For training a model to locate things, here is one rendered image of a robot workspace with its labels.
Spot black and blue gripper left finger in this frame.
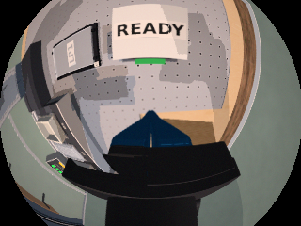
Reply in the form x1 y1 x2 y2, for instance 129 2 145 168
110 110 151 147

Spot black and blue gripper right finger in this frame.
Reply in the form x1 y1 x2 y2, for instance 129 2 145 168
151 110 192 147

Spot white ready button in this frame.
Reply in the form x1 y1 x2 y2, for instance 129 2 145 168
112 4 188 64

